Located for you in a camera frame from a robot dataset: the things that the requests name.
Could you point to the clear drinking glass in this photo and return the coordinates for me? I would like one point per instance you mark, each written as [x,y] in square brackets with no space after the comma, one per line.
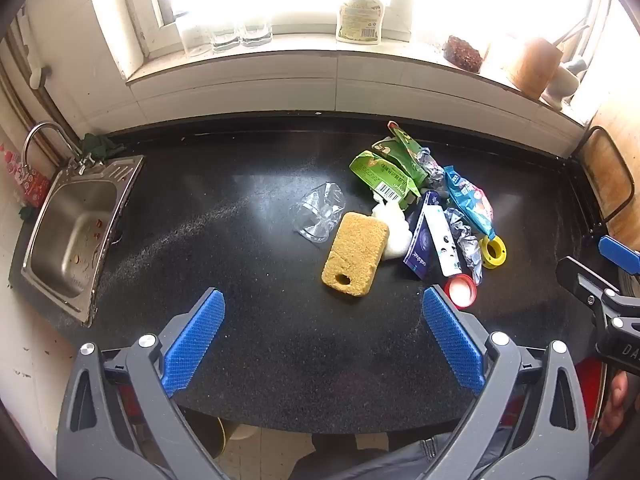
[225,37]
[257,34]
[194,40]

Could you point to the blue snack packet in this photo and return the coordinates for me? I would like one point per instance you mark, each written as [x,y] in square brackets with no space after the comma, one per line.
[470,200]

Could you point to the green packet with barcode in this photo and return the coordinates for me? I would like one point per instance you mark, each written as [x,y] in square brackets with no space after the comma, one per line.
[382,175]

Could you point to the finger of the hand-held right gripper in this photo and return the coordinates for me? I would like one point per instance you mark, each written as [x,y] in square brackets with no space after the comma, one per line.
[617,252]
[580,277]

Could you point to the person's right hand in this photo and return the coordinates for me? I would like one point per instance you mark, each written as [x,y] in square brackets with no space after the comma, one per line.
[617,400]

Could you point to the crushed clear plastic cup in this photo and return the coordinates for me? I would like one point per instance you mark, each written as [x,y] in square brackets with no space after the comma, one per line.
[320,212]

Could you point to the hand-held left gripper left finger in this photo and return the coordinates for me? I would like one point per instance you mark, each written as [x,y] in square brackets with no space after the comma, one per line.
[195,340]

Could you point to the red bin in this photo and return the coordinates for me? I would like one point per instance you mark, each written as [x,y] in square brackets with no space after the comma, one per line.
[591,395]

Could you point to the wooden board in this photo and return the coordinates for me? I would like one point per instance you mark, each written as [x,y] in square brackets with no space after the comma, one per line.
[617,160]

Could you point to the chrome faucet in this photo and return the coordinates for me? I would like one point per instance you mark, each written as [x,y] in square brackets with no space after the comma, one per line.
[50,137]

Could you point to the green packet with red tip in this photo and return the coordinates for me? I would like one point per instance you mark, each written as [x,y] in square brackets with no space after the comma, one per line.
[405,147]

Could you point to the red lid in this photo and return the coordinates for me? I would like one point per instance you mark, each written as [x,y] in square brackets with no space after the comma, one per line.
[461,291]

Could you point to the stainless steel sink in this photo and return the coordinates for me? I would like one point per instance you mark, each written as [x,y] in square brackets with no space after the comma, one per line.
[70,240]

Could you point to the white pill blister pack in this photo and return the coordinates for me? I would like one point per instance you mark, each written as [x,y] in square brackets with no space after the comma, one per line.
[442,240]

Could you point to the dark green rag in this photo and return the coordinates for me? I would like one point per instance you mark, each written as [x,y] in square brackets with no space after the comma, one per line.
[102,144]

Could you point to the brown scouring pad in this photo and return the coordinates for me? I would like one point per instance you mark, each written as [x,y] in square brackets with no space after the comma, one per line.
[464,52]

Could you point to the beige round container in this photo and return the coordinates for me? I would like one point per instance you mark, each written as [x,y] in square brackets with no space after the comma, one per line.
[235,437]

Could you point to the white wall fixture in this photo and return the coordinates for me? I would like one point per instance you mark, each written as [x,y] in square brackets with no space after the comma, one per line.
[39,72]

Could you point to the yellow sponge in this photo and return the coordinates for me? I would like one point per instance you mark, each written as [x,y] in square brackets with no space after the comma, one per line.
[355,255]

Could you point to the white cup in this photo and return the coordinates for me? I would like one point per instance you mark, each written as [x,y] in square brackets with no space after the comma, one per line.
[562,82]

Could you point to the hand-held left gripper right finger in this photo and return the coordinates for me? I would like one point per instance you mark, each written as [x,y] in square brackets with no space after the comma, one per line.
[452,340]

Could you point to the purple packet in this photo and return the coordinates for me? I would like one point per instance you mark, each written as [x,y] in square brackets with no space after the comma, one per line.
[419,250]

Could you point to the white tissue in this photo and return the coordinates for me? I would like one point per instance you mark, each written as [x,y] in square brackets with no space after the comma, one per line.
[395,232]

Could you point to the pink patterned bottle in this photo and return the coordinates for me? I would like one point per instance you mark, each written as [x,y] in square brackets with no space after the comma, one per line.
[25,180]

